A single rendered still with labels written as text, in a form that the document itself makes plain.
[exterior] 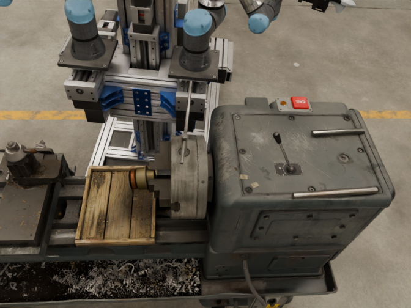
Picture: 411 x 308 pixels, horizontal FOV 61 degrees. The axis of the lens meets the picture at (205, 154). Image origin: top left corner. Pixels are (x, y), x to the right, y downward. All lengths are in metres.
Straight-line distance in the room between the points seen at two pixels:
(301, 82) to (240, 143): 2.43
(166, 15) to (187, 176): 0.83
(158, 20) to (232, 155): 0.82
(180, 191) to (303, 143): 0.47
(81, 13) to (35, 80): 2.00
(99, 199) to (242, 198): 0.67
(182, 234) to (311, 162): 0.58
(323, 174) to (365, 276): 1.46
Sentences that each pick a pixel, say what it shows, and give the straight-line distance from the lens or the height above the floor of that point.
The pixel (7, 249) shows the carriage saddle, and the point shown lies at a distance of 1.49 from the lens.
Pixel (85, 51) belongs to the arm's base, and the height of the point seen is 1.21.
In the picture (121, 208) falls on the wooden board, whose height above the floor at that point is 0.89.
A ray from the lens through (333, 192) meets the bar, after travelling 1.17.
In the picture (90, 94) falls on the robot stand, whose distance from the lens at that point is 1.67.
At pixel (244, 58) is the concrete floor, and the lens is 3.71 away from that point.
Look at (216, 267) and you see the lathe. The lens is 1.60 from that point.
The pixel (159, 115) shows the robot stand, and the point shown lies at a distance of 1.84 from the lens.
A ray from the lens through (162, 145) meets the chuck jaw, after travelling 1.29.
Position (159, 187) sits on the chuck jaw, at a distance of 1.26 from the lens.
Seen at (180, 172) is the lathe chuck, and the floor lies 1.22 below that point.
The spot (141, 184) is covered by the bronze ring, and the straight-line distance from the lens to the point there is 1.30.
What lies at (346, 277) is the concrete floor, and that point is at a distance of 2.54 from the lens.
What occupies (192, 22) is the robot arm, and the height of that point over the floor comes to 1.38.
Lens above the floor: 2.18
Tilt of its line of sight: 52 degrees down
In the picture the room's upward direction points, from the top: 7 degrees clockwise
